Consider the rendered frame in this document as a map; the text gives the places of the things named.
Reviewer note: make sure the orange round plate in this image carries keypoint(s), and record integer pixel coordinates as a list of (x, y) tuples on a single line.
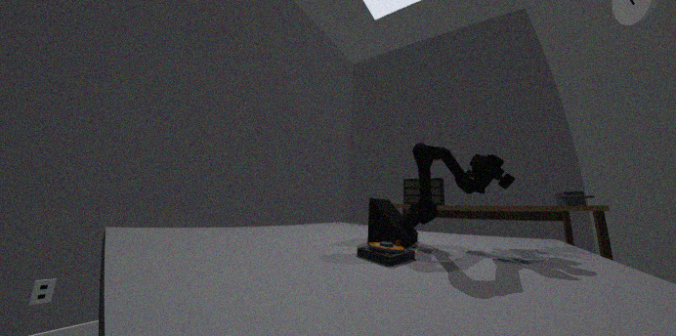
[(397, 247)]

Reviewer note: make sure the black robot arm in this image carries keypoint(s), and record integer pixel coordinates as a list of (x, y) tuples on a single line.
[(424, 156)]

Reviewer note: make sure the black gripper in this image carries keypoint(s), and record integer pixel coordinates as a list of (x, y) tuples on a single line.
[(505, 182)]

